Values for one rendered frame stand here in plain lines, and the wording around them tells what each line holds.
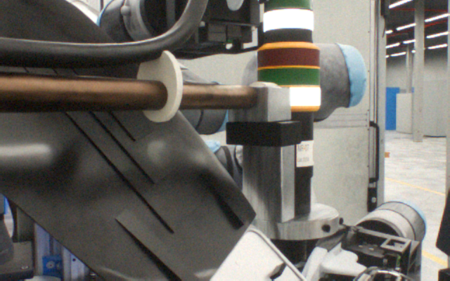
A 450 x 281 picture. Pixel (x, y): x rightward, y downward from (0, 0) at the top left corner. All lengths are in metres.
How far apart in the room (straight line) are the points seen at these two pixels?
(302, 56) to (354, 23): 2.30
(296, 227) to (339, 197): 2.26
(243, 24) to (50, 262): 1.00
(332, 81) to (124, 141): 0.63
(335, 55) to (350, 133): 1.72
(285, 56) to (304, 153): 0.07
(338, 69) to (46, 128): 0.67
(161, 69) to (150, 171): 0.06
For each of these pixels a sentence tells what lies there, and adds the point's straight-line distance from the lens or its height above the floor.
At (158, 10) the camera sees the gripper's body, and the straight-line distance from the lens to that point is 0.49.
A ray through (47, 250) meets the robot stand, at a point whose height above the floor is 1.01.
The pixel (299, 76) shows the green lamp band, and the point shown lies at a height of 1.38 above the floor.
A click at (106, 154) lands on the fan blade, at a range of 0.25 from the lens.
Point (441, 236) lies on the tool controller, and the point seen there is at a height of 1.10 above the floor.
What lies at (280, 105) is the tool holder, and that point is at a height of 1.36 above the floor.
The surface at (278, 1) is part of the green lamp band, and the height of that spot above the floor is 1.43.
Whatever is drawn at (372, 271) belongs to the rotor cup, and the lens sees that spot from 0.30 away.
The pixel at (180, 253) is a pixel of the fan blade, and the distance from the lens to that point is 0.25.
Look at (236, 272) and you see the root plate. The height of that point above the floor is 1.27.
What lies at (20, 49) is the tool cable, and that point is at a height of 1.38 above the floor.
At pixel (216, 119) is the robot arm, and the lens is 0.66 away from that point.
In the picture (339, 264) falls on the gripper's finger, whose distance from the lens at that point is 0.51.
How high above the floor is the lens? 1.36
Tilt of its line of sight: 3 degrees down
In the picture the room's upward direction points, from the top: straight up
